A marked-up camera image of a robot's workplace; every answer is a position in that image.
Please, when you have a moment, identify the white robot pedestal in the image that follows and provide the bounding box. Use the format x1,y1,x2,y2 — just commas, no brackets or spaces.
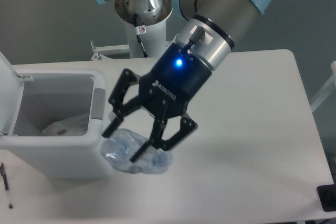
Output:
114,0,173,58

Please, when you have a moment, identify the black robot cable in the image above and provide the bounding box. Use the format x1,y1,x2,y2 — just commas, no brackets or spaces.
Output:
133,13,149,58

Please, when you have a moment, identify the black pen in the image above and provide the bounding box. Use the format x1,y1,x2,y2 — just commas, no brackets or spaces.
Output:
1,163,13,209

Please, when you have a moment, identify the crushed clear plastic bottle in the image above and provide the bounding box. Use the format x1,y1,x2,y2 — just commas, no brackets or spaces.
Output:
100,129,173,174

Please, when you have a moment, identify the black device at table edge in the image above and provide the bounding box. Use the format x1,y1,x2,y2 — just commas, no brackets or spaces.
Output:
317,184,335,212

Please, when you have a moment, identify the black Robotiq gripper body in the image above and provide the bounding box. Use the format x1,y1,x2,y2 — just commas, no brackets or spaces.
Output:
139,43,212,119

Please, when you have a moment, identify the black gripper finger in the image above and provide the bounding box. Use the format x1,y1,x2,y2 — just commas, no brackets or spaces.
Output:
130,100,198,163
102,68,143,138

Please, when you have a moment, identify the white open trash can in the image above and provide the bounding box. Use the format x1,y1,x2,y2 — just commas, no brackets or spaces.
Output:
1,56,113,179

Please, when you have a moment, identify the clear plastic parts bag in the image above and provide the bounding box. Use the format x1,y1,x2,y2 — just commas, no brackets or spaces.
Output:
42,113,89,136

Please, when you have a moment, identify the white side frame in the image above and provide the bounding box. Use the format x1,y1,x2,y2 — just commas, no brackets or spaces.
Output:
310,61,335,112

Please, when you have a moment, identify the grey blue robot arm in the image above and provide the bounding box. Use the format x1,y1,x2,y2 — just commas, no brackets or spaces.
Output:
102,0,272,163

